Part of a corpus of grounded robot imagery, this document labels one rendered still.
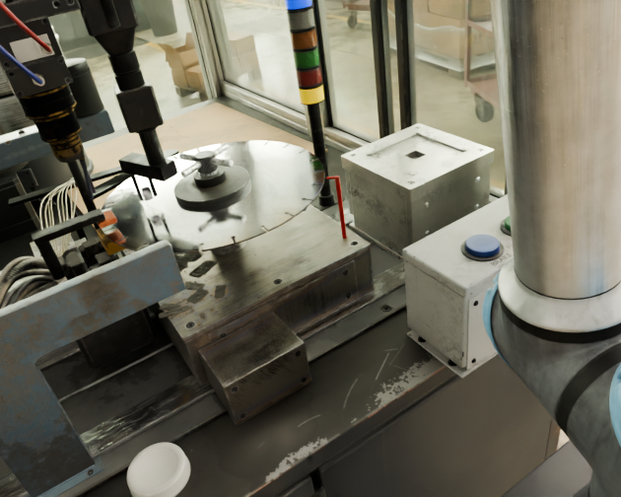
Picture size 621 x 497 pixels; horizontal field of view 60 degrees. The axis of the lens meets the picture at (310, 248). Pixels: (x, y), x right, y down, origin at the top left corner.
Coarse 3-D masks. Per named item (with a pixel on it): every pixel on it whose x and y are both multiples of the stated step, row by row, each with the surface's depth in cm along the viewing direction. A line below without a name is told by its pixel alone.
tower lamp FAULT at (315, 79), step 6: (318, 66) 95; (300, 72) 94; (306, 72) 94; (312, 72) 94; (318, 72) 95; (300, 78) 95; (306, 78) 95; (312, 78) 95; (318, 78) 95; (300, 84) 96; (306, 84) 95; (312, 84) 95; (318, 84) 96
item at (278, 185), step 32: (256, 160) 85; (288, 160) 84; (128, 192) 82; (160, 192) 80; (256, 192) 76; (288, 192) 75; (128, 224) 74; (160, 224) 72; (192, 224) 71; (224, 224) 70; (256, 224) 69
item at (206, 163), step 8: (224, 144) 79; (200, 152) 77; (208, 152) 77; (216, 152) 78; (192, 160) 78; (200, 160) 75; (208, 160) 76; (216, 160) 75; (224, 160) 75; (192, 168) 74; (200, 168) 76; (208, 168) 76; (216, 168) 77; (184, 176) 74; (208, 176) 77
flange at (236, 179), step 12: (228, 168) 82; (240, 168) 81; (180, 180) 81; (192, 180) 80; (204, 180) 76; (216, 180) 77; (228, 180) 78; (240, 180) 78; (180, 192) 77; (192, 192) 77; (204, 192) 76; (216, 192) 76; (228, 192) 75; (240, 192) 76; (192, 204) 75; (204, 204) 75; (216, 204) 75
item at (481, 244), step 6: (480, 234) 68; (468, 240) 67; (474, 240) 67; (480, 240) 66; (486, 240) 66; (492, 240) 66; (468, 246) 66; (474, 246) 66; (480, 246) 66; (486, 246) 65; (492, 246) 65; (498, 246) 65; (468, 252) 66; (474, 252) 65; (480, 252) 65; (486, 252) 64; (492, 252) 65
